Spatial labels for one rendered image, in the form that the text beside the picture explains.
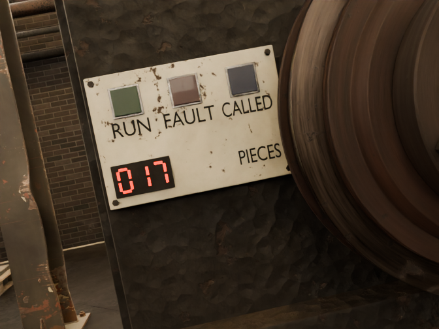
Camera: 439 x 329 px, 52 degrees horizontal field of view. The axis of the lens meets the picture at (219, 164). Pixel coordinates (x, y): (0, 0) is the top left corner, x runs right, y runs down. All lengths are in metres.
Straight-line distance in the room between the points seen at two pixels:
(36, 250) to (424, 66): 2.98
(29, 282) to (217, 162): 2.77
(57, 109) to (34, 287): 3.93
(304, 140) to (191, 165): 0.18
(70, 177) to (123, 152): 6.18
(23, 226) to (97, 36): 2.65
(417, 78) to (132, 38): 0.38
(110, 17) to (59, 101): 6.19
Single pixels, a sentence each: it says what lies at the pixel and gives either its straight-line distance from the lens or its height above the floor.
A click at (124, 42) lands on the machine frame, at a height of 1.28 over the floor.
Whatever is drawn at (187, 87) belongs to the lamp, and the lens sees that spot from 0.62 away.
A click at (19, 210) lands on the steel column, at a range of 3.24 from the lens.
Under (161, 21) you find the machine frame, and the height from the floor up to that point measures 1.30.
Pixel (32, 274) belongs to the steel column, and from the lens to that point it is 3.29.
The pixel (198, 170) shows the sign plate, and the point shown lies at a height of 1.09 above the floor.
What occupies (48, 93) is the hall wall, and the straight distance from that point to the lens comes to 6.90.
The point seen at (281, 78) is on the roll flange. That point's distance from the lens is 0.57.
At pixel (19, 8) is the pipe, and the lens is 6.42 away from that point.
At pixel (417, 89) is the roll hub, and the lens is 0.46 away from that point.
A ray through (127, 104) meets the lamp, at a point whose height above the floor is 1.20.
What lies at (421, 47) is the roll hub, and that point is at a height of 1.17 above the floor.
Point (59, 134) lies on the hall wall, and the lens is 6.82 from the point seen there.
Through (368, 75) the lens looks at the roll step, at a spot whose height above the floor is 1.16.
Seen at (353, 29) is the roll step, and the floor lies 1.21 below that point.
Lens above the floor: 1.13
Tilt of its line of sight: 3 degrees down
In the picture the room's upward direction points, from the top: 11 degrees counter-clockwise
